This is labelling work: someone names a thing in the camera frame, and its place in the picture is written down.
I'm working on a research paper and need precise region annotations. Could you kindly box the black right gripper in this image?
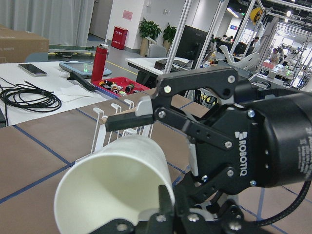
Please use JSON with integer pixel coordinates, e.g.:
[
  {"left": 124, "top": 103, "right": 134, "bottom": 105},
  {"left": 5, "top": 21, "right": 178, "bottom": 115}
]
[{"left": 190, "top": 89, "right": 312, "bottom": 195}]

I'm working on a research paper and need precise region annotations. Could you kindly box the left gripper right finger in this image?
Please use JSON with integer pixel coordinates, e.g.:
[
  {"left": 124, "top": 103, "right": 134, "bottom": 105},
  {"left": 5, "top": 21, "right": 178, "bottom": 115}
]
[{"left": 157, "top": 185, "right": 175, "bottom": 219}]

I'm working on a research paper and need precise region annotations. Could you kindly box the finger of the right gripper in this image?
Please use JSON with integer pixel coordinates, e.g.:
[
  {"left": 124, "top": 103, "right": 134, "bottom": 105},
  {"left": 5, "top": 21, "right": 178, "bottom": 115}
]
[
  {"left": 105, "top": 66, "right": 239, "bottom": 149},
  {"left": 174, "top": 165, "right": 242, "bottom": 215}
]

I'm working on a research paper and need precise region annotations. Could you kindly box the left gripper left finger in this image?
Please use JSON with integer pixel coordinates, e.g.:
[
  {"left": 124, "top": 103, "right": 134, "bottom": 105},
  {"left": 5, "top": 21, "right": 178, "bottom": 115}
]
[{"left": 91, "top": 219, "right": 148, "bottom": 234}]

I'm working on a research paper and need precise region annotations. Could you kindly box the pale green white cup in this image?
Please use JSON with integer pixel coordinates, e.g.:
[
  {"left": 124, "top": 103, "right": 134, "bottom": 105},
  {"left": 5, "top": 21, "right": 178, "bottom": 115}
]
[{"left": 54, "top": 135, "right": 175, "bottom": 234}]

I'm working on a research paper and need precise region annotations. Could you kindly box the black monitor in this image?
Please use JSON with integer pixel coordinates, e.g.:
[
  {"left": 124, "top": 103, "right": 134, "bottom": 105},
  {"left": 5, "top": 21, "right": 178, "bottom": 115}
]
[{"left": 175, "top": 25, "right": 208, "bottom": 69}]

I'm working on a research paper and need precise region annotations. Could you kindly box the potted plant right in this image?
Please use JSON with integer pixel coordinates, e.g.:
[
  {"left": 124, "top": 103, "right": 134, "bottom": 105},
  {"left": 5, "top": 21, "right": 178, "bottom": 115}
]
[{"left": 163, "top": 23, "right": 177, "bottom": 51}]

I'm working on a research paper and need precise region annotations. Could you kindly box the potted plant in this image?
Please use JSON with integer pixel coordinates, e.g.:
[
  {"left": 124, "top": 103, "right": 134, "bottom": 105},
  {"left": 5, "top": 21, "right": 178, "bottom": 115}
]
[
  {"left": 163, "top": 23, "right": 177, "bottom": 51},
  {"left": 139, "top": 18, "right": 162, "bottom": 56}
]

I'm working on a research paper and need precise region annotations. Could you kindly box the potted plant left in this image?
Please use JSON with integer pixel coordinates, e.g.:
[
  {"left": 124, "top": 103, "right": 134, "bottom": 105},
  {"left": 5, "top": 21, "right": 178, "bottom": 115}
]
[{"left": 139, "top": 18, "right": 162, "bottom": 56}]

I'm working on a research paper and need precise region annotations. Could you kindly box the red parts tray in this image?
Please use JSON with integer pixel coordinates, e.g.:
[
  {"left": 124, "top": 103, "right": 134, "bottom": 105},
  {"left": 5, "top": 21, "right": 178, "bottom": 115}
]
[{"left": 91, "top": 77, "right": 149, "bottom": 97}]

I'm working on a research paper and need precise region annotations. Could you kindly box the red fire cabinet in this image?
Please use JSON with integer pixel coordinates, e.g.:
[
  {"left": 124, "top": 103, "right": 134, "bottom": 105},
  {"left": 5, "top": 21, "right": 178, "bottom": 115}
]
[{"left": 111, "top": 26, "right": 128, "bottom": 50}]

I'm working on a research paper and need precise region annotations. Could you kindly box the red water bottle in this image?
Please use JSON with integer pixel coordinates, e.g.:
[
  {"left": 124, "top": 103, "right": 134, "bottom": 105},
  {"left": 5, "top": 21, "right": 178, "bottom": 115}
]
[{"left": 91, "top": 44, "right": 108, "bottom": 84}]

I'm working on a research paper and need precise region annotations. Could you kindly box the teach pendant tablet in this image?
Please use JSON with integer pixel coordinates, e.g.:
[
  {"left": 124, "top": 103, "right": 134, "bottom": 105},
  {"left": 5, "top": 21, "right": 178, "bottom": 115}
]
[{"left": 58, "top": 60, "right": 112, "bottom": 79}]

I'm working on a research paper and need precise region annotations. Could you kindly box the smartphone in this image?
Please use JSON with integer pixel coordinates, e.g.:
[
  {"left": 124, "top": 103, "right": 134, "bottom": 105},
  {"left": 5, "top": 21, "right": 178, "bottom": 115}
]
[{"left": 18, "top": 63, "right": 47, "bottom": 77}]

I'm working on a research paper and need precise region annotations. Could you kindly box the cardboard box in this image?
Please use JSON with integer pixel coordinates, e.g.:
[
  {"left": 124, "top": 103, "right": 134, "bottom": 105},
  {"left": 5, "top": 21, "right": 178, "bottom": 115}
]
[{"left": 0, "top": 25, "right": 49, "bottom": 63}]

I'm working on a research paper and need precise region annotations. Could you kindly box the black coiled cable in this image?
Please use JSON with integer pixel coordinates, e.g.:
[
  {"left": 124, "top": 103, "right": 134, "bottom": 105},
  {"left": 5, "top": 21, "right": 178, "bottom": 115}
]
[{"left": 0, "top": 77, "right": 62, "bottom": 113}]

